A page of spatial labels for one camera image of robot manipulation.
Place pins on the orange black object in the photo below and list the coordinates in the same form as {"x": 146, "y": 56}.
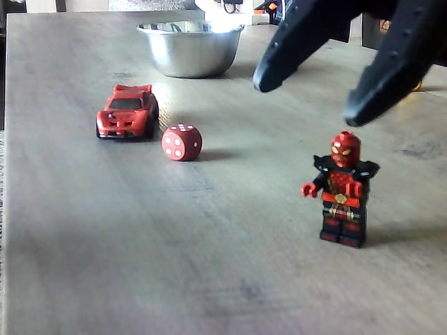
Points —
{"x": 267, "y": 8}

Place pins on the steel bowl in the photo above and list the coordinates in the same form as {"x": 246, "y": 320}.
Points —
{"x": 190, "y": 52}

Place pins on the yellow die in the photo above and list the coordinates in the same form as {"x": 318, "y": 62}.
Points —
{"x": 417, "y": 86}

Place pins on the red black lego figure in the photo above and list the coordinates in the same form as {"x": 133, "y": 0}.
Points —
{"x": 344, "y": 209}

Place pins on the red die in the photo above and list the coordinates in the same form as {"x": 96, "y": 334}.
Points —
{"x": 181, "y": 144}

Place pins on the red toy car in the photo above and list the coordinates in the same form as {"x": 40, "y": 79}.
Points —
{"x": 125, "y": 118}

